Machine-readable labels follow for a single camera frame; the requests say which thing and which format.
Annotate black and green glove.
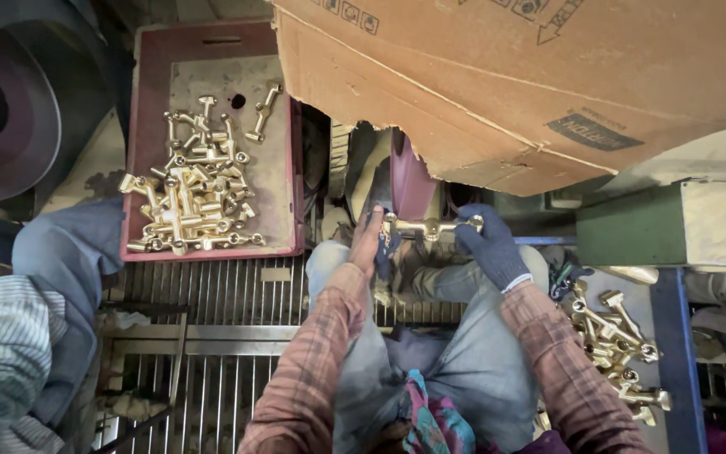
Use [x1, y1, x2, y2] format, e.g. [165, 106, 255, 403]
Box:
[547, 247, 596, 302]

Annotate colourful patterned cloth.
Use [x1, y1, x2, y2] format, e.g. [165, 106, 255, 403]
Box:
[376, 369, 479, 454]

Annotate pile of unpolished brass fittings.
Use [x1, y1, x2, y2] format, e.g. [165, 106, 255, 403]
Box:
[534, 279, 674, 436]

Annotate person's left hand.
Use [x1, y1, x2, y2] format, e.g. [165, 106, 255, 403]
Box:
[348, 205, 387, 279]

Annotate brass tee tap fitting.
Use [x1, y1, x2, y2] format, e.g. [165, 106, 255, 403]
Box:
[382, 212, 485, 243]

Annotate large brown cardboard sheet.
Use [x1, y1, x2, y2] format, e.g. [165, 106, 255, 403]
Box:
[270, 0, 726, 198]

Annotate metal bar grate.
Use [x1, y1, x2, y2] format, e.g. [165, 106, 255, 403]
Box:
[95, 252, 468, 454]

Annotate green metal machine box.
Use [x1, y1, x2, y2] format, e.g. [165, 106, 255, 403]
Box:
[575, 179, 726, 268]

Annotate long single brass fitting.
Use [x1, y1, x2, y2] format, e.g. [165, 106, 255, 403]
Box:
[245, 81, 284, 145]

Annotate person's right hand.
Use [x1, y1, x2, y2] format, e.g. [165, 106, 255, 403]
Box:
[453, 203, 532, 293]

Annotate person's legs in jeans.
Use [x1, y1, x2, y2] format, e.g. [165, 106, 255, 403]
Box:
[304, 240, 552, 454]

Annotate grey cardboard liner sheet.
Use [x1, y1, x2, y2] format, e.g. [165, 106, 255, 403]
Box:
[168, 55, 296, 251]

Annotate brass tapered spindle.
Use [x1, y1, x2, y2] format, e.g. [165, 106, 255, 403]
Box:
[595, 265, 660, 286]

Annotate large dark buffing machine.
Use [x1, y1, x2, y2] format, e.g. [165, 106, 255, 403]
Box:
[0, 0, 131, 218]

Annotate red plastic crate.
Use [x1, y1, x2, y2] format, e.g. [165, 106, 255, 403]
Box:
[119, 19, 306, 262]

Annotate maroon polishing wheel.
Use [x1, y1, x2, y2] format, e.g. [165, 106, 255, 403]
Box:
[390, 128, 441, 222]

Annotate heap of brass fittings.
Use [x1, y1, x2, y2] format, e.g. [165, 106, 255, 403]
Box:
[118, 95, 267, 257]

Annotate dark blue rag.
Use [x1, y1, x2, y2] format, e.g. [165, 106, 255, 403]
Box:
[366, 210, 403, 282]

